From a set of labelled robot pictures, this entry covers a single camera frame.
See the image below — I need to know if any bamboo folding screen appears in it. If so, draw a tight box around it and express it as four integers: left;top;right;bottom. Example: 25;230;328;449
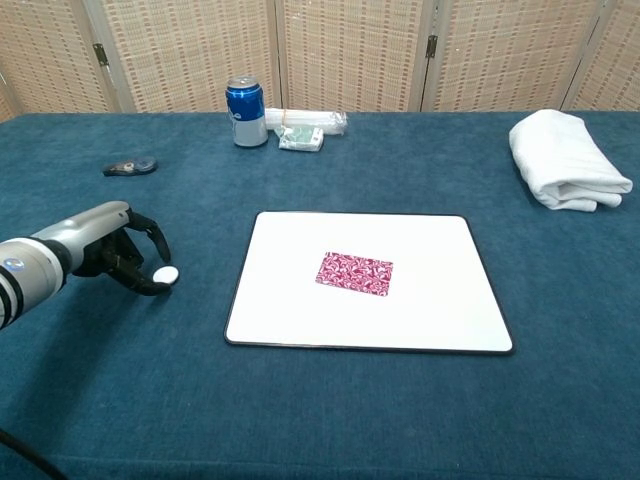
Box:
0;0;640;124

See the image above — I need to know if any pink patterned card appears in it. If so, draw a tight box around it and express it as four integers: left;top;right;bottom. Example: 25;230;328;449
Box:
314;250;395;298

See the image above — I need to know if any folded white towel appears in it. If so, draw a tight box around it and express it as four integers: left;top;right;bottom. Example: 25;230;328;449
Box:
508;109;635;213

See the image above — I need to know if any white rectangular board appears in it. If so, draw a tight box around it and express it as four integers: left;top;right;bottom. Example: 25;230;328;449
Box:
223;210;516;356

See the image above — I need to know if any black correction tape dispenser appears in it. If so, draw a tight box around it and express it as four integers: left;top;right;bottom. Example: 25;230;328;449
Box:
102;156;160;177

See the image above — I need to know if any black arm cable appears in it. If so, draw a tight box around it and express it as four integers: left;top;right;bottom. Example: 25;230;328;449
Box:
0;428;69;480

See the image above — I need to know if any blue table cloth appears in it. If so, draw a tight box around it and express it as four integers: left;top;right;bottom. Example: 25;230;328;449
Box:
0;110;640;480

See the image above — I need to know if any blue soda can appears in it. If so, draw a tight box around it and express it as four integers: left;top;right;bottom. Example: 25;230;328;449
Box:
224;75;270;149

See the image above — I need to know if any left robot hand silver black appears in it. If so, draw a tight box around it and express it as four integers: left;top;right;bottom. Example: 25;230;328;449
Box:
29;200;180;297

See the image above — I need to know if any green tissue packet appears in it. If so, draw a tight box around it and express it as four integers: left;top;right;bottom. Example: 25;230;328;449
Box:
277;125;325;153

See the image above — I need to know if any bundle of clear straws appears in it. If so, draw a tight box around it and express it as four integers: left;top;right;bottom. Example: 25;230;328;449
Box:
263;107;348;137

